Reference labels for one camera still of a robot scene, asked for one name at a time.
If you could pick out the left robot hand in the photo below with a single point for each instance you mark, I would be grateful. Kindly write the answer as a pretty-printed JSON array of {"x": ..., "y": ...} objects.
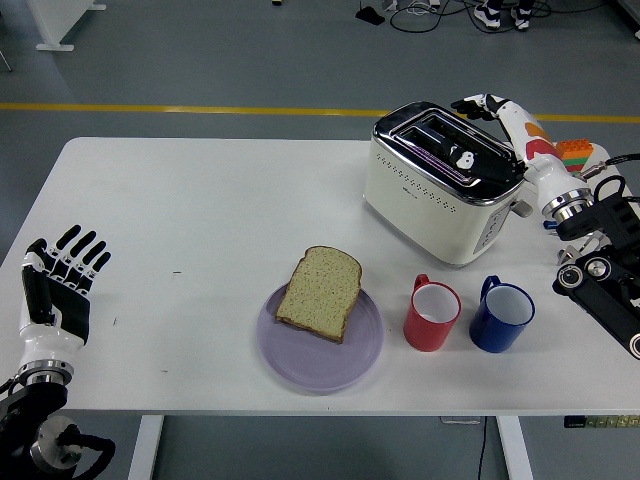
[{"x": 70, "y": 312}]

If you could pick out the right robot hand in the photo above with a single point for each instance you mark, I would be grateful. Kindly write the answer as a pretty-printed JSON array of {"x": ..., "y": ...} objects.
[{"x": 542, "y": 160}]

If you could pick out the brown bread slice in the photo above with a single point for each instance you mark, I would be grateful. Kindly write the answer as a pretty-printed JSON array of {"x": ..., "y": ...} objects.
[{"x": 320, "y": 292}]

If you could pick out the purple plastic plate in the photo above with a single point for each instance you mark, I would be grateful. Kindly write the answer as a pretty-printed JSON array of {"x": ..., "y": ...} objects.
[{"x": 325, "y": 360}]

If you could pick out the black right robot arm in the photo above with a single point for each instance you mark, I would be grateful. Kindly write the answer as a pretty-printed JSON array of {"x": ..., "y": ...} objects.
[{"x": 605, "y": 280}]

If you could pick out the orange green red block stack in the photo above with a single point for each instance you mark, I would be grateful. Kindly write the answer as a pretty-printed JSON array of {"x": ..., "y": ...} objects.
[{"x": 577, "y": 152}]

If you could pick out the cream and chrome toaster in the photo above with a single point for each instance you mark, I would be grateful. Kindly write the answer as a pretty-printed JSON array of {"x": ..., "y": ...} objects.
[{"x": 425, "y": 210}]

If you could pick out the white table leg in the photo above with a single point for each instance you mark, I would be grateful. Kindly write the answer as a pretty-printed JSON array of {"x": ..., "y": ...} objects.
[
  {"x": 515, "y": 450},
  {"x": 145, "y": 450}
]

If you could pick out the blue enamel mug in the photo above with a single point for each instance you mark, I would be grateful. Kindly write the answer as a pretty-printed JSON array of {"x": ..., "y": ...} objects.
[{"x": 492, "y": 335}]

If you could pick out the red enamel mug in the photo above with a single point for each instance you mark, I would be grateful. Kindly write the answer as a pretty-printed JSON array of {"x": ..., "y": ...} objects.
[{"x": 425, "y": 332}]

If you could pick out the black foot pedal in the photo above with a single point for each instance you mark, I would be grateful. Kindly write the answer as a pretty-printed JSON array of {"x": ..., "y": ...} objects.
[{"x": 370, "y": 15}]

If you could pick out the black table control panel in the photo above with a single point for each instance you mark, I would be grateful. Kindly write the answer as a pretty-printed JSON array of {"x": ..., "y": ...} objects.
[{"x": 600, "y": 422}]

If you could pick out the white furniture base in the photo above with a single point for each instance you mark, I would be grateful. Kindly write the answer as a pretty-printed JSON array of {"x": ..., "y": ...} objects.
[{"x": 55, "y": 25}]

